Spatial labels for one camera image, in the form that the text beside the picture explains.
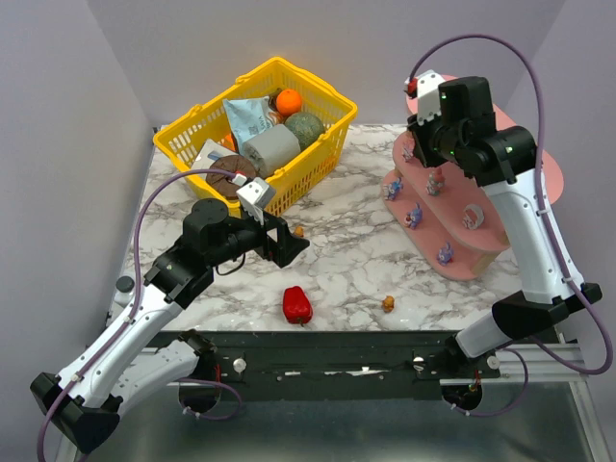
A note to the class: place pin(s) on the purple bunny toy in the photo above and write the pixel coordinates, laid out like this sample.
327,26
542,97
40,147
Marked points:
445,255

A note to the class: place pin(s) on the yellow plastic shopping basket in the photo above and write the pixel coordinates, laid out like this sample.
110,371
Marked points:
183,139

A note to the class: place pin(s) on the orange fruit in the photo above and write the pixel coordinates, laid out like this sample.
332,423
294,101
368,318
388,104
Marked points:
229,142
288,102

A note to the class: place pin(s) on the pink three-tier shelf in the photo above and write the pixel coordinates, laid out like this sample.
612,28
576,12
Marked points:
457,221

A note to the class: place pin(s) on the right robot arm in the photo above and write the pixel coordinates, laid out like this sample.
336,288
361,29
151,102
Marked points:
552,286

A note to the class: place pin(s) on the light blue chips bag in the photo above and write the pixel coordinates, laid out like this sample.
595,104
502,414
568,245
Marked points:
248,118

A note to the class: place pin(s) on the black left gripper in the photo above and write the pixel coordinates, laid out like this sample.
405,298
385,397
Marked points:
277,241

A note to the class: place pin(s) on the white package blue handle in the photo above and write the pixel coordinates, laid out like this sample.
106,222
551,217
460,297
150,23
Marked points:
210,157

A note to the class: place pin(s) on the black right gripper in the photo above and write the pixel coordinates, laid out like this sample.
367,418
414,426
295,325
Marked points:
424,145

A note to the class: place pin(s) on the green melon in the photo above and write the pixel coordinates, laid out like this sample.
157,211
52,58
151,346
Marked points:
306,127

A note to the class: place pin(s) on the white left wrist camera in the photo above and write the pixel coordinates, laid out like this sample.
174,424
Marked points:
254,194

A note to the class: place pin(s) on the white bottle black cap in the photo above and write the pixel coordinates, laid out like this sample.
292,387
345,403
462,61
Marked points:
125,287

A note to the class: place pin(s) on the black mounting rail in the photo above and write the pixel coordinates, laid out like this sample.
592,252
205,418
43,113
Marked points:
302,365

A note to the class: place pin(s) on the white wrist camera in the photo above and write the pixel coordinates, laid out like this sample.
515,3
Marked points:
423,96
254,194

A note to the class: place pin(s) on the grey paper towel roll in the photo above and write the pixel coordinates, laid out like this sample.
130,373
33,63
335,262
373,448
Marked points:
271,150

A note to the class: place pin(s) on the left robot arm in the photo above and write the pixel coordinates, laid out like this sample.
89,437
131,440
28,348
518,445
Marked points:
86,399

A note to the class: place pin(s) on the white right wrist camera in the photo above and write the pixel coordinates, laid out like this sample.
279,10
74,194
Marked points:
423,96

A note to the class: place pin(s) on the red bell pepper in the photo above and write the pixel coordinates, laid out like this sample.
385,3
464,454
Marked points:
297,308

